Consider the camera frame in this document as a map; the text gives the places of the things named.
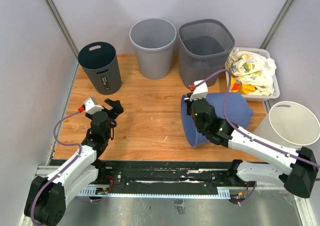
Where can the grey mesh square bin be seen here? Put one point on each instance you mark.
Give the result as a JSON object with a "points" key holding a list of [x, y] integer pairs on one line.
{"points": [[204, 46]]}

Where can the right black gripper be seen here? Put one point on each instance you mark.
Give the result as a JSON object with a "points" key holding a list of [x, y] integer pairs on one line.
{"points": [[188, 103]]}

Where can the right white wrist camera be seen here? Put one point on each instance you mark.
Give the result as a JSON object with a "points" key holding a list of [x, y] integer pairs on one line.
{"points": [[199, 90]]}

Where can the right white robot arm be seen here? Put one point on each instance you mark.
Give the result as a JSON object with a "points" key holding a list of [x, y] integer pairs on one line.
{"points": [[296, 169]]}

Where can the white round bin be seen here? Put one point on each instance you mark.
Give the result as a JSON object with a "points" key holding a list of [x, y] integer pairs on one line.
{"points": [[289, 124]]}

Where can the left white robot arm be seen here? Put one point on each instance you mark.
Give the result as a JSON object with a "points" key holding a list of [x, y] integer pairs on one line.
{"points": [[49, 196]]}

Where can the patterned crumpled cloths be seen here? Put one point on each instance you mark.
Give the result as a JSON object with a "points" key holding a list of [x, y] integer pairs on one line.
{"points": [[252, 74]]}

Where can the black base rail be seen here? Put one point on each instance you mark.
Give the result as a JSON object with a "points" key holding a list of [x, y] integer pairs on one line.
{"points": [[166, 177]]}

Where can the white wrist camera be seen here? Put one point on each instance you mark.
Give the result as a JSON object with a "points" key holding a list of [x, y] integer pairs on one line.
{"points": [[199, 90], [90, 106]]}

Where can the light grey round bin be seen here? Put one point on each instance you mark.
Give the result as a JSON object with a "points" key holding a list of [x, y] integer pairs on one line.
{"points": [[153, 40]]}

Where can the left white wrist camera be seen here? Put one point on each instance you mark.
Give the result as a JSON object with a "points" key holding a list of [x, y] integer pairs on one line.
{"points": [[90, 106]]}

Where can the white plastic basket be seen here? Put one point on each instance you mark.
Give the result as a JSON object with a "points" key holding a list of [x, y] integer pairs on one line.
{"points": [[276, 93]]}

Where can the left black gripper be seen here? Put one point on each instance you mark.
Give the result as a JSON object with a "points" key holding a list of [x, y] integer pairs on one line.
{"points": [[116, 110]]}

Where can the dark grey cylindrical bin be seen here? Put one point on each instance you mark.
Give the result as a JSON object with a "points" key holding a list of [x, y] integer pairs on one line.
{"points": [[99, 62]]}

